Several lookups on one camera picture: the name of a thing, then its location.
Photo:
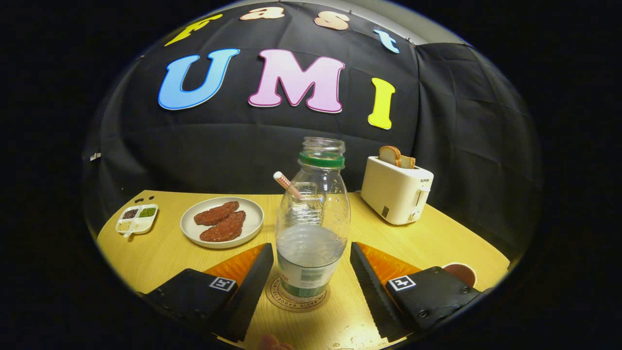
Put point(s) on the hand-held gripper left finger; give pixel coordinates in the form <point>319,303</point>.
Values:
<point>252,287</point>

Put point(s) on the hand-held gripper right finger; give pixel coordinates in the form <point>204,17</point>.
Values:
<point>371,291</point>

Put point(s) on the round cork coaster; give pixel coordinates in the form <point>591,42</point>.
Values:
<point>273,299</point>

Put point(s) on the clear plastic juice bottle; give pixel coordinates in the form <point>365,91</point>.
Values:
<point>313,243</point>

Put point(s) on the brown meat patty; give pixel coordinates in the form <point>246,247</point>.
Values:
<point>224,228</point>
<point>216,214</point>

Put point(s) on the white round plate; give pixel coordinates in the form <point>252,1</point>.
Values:
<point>252,218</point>

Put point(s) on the wooden table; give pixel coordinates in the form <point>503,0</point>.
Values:
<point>160,257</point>

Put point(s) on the white toaster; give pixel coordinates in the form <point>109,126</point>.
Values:
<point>393,194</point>

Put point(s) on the toast bread slice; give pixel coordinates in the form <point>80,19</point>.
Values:
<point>388,155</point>
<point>408,163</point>

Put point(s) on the white divided condiment tray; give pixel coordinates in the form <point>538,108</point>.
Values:
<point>137,218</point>

